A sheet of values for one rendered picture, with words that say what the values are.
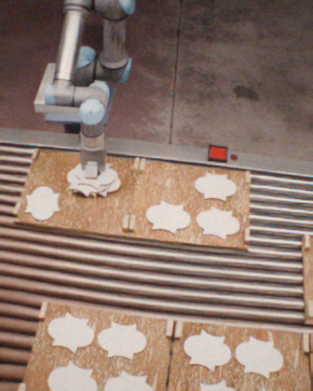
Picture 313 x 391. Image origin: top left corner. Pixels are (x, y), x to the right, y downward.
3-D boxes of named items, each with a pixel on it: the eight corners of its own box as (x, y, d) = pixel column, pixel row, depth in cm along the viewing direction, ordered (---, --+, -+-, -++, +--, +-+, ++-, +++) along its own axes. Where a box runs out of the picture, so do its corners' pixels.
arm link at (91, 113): (105, 97, 179) (102, 114, 174) (106, 122, 187) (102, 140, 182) (82, 96, 179) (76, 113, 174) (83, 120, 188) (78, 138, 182)
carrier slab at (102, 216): (36, 153, 215) (36, 150, 214) (140, 163, 213) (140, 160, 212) (13, 222, 192) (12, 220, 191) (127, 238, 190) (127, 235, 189)
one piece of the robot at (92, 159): (74, 152, 181) (77, 185, 193) (102, 153, 181) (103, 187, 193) (80, 127, 189) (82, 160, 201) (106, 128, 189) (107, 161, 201)
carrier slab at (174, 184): (141, 163, 213) (141, 160, 212) (249, 175, 211) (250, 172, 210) (128, 238, 190) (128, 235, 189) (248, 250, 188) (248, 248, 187)
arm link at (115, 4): (97, 64, 236) (96, -31, 188) (131, 68, 236) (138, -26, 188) (92, 86, 231) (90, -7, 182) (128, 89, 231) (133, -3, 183)
